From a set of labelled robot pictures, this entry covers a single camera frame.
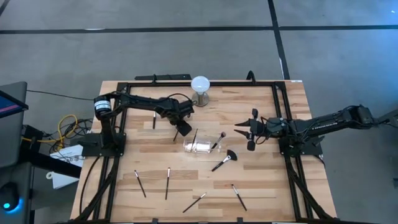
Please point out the clear acrylic brush organizer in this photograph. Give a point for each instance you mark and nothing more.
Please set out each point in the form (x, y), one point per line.
(202, 147)

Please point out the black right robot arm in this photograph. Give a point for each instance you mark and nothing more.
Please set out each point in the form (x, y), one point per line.
(326, 121)

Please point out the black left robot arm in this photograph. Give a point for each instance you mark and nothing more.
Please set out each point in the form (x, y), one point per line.
(136, 101)

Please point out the small round black makeup brush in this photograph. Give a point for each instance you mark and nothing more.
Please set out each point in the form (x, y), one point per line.
(218, 140)

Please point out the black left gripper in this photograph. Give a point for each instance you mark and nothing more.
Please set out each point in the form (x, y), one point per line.
(177, 109)

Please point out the white paper sheet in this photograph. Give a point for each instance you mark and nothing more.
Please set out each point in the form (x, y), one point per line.
(60, 180)
(66, 154)

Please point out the black fan makeup brush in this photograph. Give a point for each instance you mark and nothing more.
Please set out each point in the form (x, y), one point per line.
(224, 160)

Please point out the black flat mounting bar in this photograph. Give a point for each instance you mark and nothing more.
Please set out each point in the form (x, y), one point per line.
(163, 76)

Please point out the black computer mouse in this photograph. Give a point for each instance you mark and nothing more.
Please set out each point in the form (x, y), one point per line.
(7, 199)

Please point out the dark computer desk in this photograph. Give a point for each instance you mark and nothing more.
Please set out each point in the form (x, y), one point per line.
(12, 140)

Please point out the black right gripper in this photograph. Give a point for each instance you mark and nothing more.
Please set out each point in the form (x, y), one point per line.
(273, 127)

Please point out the white globe lamp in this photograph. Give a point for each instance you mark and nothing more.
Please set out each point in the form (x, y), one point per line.
(200, 90)

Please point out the black aluminium table frame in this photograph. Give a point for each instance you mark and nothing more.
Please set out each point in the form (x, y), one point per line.
(155, 84)

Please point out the grey metal stand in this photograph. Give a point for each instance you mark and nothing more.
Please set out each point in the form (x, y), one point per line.
(389, 119)

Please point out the black computer monitor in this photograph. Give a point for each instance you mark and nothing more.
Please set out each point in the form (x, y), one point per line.
(9, 104)

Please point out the black curved clamp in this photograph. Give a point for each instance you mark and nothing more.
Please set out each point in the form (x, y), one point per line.
(250, 75)

